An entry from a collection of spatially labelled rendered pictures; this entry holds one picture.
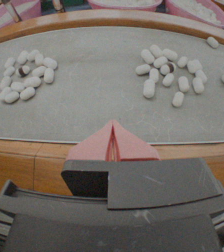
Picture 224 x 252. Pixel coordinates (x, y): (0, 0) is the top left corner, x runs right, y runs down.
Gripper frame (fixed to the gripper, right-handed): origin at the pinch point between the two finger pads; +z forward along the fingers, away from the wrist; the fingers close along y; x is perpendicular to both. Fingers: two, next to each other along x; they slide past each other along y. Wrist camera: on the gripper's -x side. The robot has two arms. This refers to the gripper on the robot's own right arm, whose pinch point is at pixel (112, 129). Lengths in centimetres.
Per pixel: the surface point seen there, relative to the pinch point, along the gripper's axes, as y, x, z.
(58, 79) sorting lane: 11.2, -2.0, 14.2
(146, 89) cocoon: -5.9, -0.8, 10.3
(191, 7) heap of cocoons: -31, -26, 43
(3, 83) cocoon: 24.3, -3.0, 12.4
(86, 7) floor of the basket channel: 11, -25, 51
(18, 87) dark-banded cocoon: 19.4, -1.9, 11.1
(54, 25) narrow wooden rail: 15.5, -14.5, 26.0
